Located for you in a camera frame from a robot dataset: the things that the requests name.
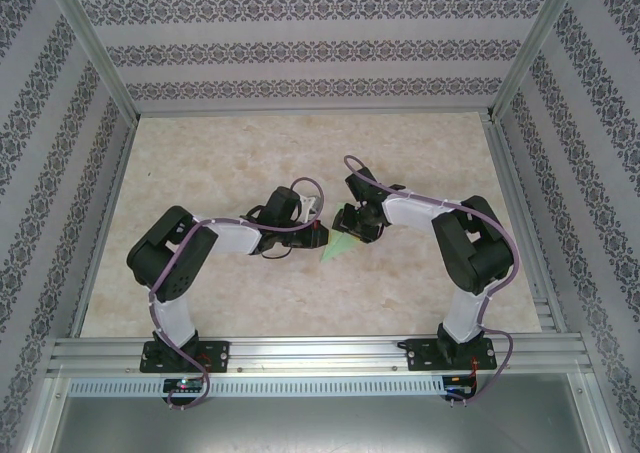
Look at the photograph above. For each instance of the light green cloth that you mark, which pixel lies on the light green cloth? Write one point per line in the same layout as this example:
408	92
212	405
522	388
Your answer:
337	249

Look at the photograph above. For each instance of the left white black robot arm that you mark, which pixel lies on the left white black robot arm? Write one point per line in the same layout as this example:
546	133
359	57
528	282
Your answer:
175	318

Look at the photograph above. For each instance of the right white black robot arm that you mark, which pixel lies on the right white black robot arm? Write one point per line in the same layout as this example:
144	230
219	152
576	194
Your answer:
465	318

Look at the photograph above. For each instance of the grey metal panel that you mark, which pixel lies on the grey metal panel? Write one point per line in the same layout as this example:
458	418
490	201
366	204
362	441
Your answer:
320	425

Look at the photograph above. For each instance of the aluminium mounting rail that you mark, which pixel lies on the aluminium mounting rail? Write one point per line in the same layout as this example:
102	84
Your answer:
320	355

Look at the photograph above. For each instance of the aluminium frame crossbar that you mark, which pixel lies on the aluminium frame crossbar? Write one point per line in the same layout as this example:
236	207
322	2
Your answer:
310	112

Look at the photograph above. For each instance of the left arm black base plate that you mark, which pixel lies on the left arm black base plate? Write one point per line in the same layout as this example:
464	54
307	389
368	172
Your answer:
217	355

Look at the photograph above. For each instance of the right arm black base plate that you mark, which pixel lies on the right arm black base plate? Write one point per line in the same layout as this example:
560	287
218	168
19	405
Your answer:
422	355

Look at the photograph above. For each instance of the aluminium side rail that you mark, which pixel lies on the aluminium side rail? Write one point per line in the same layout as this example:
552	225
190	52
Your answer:
102	233
525	233

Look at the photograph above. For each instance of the aluminium frame post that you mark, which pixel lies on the aluminium frame post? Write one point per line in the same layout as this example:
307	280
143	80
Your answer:
537	48
90	48

